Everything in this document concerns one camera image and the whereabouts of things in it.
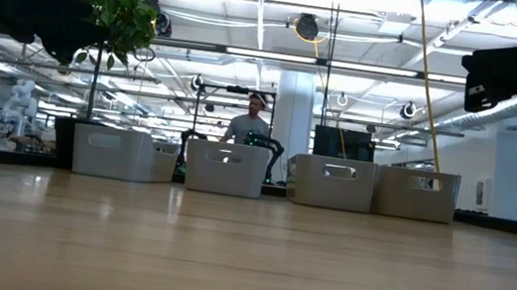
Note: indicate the black monitor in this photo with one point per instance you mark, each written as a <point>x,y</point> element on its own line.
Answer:
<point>344,143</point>

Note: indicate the black camera rig frame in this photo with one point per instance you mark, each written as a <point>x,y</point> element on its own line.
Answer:
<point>238,89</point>

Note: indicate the white plastic bin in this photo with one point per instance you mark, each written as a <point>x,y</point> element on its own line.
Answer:
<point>327,191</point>
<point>224,178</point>
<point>411,202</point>
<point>117,156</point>

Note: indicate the silver ventilation duct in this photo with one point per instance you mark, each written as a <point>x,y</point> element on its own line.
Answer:
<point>477,119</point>

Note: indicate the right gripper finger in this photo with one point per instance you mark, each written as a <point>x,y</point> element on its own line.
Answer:
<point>496,66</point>
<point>487,97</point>

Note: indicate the ceiling light strip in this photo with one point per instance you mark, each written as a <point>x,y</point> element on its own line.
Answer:
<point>373,68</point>
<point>270,55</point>

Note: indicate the person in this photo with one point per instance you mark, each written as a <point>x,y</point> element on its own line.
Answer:
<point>246,126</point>

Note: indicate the black background robot arm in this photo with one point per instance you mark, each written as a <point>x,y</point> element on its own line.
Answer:
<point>186,143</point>
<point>266,143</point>

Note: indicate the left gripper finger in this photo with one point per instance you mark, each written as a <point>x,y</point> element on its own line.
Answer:
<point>72,20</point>
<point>63,51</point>

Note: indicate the white robot figure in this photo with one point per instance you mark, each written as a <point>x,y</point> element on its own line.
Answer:
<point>21,104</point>

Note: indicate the potted green tree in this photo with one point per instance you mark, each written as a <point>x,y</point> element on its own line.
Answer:
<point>122,22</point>

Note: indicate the white pillar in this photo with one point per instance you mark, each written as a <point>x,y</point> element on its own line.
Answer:
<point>292,119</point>

